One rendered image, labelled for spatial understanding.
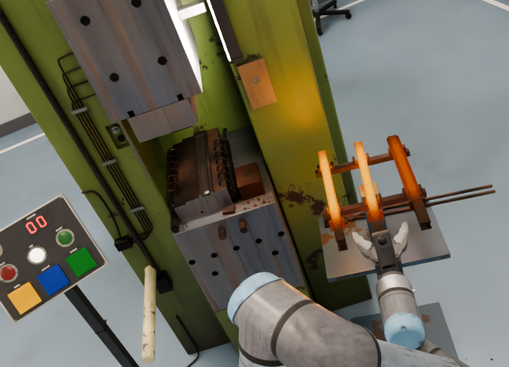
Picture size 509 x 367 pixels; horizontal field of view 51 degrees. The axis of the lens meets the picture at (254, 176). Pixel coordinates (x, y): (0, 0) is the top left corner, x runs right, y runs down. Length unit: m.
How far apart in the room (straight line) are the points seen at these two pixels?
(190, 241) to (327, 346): 1.12
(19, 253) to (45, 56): 0.63
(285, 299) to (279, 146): 1.10
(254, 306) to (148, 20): 0.92
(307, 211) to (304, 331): 1.32
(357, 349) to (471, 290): 1.78
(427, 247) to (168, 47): 1.03
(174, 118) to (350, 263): 0.75
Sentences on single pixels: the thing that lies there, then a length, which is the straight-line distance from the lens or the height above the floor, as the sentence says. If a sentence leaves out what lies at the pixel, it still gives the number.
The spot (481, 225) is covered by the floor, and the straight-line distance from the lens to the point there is 2.92.
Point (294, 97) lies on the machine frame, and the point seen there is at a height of 1.17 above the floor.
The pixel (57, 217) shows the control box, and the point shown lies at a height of 1.15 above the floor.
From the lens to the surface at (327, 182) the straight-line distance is 1.75.
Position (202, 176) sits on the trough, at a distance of 1.99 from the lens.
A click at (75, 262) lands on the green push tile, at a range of 1.87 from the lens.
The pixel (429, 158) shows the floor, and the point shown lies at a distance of 3.35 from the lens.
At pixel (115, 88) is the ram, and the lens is 1.67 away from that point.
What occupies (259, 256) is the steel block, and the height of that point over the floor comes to 0.69.
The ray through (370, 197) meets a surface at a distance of 1.66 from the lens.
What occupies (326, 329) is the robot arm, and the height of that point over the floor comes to 1.37.
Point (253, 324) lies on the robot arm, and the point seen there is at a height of 1.36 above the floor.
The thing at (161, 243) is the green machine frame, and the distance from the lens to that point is 2.21.
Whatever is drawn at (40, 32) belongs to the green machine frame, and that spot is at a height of 1.66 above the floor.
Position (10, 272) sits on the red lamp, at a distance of 1.89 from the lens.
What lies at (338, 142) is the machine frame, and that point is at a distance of 2.56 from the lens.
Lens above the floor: 2.10
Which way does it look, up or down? 36 degrees down
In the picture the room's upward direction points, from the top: 21 degrees counter-clockwise
